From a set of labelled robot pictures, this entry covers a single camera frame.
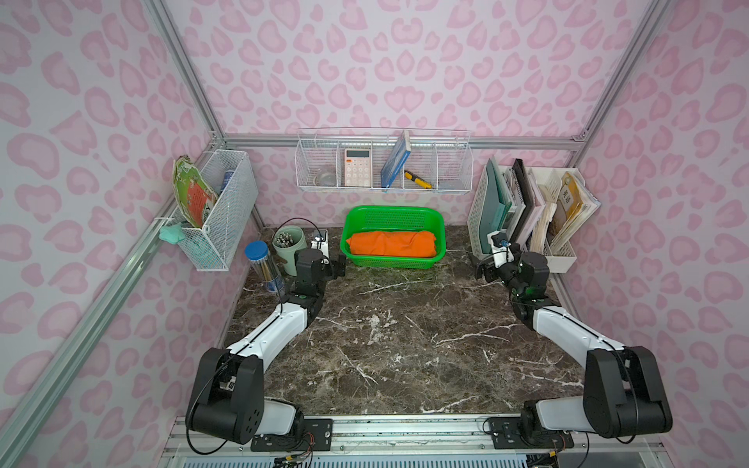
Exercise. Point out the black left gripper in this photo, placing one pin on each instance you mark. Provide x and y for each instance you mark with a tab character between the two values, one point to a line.
336	266

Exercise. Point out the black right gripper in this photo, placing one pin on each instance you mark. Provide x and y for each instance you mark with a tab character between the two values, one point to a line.
489	272

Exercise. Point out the orange shorts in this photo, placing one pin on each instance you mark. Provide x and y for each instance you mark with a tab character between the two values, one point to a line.
412	244

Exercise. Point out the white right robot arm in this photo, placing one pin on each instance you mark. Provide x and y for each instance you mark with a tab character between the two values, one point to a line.
623	393

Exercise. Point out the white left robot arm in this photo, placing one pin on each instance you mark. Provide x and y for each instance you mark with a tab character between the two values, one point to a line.
228	400

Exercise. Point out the mint green pen cup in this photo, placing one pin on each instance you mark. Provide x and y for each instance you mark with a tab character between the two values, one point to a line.
287	241

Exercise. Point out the black notebook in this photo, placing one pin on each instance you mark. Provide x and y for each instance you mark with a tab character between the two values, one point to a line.
517	180

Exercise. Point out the clear tube blue label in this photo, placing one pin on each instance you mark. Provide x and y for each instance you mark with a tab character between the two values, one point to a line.
258	254

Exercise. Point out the green plastic basket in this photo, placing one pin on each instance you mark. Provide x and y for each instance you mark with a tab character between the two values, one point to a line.
390	218

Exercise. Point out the white file organizer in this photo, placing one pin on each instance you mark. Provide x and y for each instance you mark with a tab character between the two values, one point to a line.
559	263

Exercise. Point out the teal folder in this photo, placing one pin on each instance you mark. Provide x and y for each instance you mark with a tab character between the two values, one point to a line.
493	205

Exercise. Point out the yellow brown booklet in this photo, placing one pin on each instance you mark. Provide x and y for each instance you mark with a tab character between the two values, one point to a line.
569	204

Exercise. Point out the glass jar on shelf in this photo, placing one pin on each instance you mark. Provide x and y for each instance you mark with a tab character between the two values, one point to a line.
326	177

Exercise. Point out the white mesh side basket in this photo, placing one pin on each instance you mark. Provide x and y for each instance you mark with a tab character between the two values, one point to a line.
212	247

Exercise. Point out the pink calculator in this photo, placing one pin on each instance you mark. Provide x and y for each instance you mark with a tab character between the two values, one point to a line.
357	167

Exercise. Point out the yellow utility knife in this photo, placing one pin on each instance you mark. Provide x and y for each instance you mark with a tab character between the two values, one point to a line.
419	181

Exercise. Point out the green red snack packet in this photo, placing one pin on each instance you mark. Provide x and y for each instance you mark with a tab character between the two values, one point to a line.
195	198

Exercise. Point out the blue book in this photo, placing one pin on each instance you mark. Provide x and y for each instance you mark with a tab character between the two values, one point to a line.
396	160

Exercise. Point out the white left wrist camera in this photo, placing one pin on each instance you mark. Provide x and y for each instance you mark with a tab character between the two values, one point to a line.
320	242

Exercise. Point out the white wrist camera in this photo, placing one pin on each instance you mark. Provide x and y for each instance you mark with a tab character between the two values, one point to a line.
320	242
501	248

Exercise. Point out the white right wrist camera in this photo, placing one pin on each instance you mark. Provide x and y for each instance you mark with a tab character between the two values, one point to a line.
501	248

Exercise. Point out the white wire wall shelf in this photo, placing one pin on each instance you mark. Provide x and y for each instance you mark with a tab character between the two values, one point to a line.
443	158

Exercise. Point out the mint green wall hook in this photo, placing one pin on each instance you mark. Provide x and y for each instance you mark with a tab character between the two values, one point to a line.
172	234

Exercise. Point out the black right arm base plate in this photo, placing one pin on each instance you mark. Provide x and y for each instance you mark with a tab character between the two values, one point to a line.
513	433

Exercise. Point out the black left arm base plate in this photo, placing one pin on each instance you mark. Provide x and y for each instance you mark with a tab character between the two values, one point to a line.
315	434

